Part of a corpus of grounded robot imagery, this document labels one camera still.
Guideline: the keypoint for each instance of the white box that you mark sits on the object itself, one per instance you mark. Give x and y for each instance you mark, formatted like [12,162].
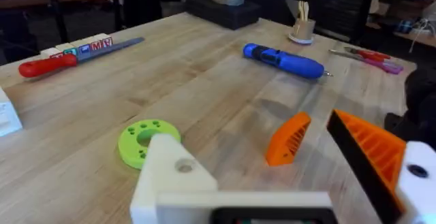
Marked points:
[7,115]

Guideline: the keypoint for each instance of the black box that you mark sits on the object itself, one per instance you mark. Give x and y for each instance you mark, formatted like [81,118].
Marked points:
[221,14]

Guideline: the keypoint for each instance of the blue electric screwdriver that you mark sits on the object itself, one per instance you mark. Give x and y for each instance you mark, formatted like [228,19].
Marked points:
[286,62]

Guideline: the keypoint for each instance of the green disc with holes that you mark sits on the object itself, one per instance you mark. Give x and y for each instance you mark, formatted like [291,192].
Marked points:
[131,145]

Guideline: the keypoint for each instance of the row of wooden letter blocks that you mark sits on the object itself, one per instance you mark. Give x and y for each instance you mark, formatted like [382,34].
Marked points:
[98,43]

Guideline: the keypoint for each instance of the white orange left gripper right finger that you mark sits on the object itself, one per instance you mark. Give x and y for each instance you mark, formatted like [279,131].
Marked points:
[378,152]

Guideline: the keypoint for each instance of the bare white left gripper left finger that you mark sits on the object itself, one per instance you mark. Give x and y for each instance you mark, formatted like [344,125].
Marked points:
[167,169]

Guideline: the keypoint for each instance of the orange ribbed wedge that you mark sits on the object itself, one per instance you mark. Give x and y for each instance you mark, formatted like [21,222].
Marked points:
[286,142]

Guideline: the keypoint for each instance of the grey cup with wooden cutlery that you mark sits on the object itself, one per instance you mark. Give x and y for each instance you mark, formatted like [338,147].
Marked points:
[302,30]

